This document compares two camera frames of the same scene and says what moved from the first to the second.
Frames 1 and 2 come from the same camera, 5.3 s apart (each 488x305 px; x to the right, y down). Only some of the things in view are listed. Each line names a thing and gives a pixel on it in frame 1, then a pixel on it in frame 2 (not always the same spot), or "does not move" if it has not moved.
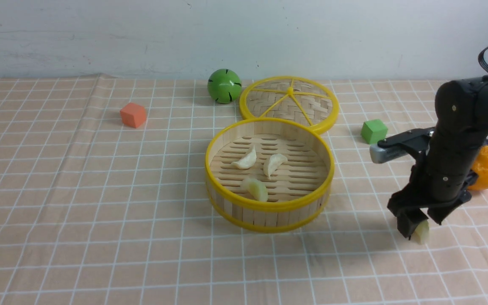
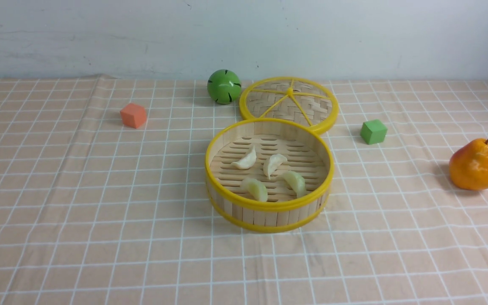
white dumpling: [247, 161] does not move
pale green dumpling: [255, 189] does not move
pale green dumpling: [421, 232] → [296, 181]
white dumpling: [271, 165] does not move
